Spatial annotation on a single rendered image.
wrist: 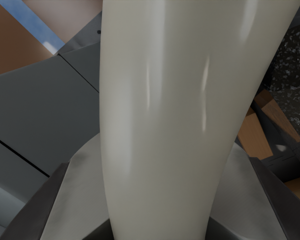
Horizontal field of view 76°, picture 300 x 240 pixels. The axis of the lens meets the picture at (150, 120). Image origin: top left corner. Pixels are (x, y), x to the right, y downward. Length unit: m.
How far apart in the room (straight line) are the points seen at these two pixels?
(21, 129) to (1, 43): 0.97
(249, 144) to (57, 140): 0.96
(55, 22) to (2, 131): 0.84
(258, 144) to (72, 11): 1.16
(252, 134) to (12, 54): 1.36
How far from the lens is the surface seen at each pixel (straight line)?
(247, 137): 1.14
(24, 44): 1.28
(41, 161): 0.41
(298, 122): 0.53
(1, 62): 1.40
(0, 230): 0.43
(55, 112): 0.50
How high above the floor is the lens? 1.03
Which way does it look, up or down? 62 degrees down
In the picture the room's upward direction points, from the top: 170 degrees counter-clockwise
